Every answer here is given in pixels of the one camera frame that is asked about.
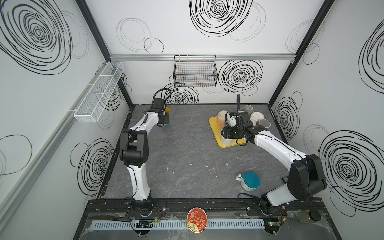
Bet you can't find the blue patterned mug yellow inside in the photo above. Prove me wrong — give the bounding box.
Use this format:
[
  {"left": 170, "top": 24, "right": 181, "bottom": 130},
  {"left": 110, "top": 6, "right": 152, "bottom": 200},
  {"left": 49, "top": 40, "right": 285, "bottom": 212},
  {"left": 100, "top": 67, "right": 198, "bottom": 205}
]
[{"left": 163, "top": 108, "right": 170, "bottom": 125}]

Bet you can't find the yellow plastic tray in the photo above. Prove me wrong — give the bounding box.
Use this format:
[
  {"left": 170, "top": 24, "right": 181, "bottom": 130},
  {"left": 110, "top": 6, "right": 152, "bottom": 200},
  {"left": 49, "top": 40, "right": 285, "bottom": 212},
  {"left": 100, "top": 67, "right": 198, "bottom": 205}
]
[{"left": 209, "top": 117, "right": 238, "bottom": 149}]

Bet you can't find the cream mug red inside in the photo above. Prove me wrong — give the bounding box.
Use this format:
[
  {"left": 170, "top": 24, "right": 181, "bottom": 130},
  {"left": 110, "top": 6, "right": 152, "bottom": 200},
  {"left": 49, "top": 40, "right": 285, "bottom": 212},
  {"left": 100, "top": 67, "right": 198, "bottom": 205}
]
[{"left": 221, "top": 137, "right": 234, "bottom": 148}]

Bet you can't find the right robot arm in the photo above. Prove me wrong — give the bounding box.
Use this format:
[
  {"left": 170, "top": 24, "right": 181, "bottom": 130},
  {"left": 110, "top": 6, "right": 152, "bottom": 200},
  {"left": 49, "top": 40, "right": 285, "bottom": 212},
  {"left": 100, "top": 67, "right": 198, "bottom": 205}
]
[{"left": 221, "top": 111, "right": 327, "bottom": 209}]

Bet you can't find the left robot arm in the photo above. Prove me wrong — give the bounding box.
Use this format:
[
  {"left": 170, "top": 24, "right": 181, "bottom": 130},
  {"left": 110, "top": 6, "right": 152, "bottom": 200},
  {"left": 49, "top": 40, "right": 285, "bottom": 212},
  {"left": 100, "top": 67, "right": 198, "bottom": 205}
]
[{"left": 120, "top": 98, "right": 169, "bottom": 210}]

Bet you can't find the white mug on tray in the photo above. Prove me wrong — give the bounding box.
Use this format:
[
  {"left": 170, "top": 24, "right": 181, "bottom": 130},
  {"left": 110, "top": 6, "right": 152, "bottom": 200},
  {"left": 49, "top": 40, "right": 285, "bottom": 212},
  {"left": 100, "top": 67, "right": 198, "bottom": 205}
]
[{"left": 250, "top": 112, "right": 265, "bottom": 126}]

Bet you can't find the peach mug cream base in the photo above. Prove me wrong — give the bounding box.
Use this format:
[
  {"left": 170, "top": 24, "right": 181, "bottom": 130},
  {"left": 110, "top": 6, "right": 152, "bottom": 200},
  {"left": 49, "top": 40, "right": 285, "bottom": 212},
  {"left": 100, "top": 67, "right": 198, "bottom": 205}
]
[{"left": 217, "top": 110, "right": 228, "bottom": 129}]

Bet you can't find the grey mug at back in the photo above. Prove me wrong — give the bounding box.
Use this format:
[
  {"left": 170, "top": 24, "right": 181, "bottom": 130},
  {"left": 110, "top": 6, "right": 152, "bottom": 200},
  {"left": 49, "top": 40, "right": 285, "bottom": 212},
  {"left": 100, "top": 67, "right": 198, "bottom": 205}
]
[{"left": 245, "top": 105, "right": 254, "bottom": 115}]

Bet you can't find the large grey mug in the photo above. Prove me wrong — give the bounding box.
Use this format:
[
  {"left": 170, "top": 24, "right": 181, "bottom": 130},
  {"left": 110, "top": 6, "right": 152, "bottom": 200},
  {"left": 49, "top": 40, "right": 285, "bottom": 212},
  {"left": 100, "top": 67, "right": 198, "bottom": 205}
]
[{"left": 258, "top": 119, "right": 271, "bottom": 129}]

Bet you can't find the white jar teal lid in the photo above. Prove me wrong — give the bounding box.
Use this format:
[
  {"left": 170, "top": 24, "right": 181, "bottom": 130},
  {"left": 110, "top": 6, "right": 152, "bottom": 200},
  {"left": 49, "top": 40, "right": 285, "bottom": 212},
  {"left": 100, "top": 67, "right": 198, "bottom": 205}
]
[{"left": 235, "top": 172, "right": 261, "bottom": 192}]

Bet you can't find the small black card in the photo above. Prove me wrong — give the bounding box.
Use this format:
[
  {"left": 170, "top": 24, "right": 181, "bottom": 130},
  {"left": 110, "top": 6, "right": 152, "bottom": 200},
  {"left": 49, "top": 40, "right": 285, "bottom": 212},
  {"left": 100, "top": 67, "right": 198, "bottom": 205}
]
[{"left": 281, "top": 176, "right": 289, "bottom": 184}]

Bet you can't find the red round tin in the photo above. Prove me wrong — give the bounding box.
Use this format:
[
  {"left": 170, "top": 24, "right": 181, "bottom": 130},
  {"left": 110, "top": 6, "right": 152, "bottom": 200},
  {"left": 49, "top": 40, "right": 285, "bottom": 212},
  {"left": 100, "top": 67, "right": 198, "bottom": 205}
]
[{"left": 187, "top": 208, "right": 208, "bottom": 233}]

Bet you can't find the dark jar black lid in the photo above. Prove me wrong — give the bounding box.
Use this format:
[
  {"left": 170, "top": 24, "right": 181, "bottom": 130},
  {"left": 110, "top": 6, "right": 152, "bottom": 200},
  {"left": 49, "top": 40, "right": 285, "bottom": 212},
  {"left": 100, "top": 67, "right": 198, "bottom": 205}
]
[{"left": 299, "top": 210, "right": 322, "bottom": 224}]

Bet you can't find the black wire basket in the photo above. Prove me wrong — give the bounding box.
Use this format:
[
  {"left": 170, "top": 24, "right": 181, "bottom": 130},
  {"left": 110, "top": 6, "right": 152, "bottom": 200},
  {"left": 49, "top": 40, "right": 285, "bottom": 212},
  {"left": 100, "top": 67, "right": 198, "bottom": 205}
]
[{"left": 173, "top": 55, "right": 219, "bottom": 87}]

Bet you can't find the white wire shelf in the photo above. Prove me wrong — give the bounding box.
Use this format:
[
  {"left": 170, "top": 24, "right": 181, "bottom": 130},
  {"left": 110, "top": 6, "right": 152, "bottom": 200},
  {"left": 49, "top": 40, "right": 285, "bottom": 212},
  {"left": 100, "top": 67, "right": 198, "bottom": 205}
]
[{"left": 74, "top": 62, "right": 125, "bottom": 123}]

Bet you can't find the white slotted cable duct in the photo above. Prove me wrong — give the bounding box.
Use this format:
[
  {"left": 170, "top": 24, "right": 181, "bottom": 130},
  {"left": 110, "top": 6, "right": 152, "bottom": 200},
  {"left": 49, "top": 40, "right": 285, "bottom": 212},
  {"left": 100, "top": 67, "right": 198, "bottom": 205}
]
[{"left": 90, "top": 219, "right": 265, "bottom": 231}]

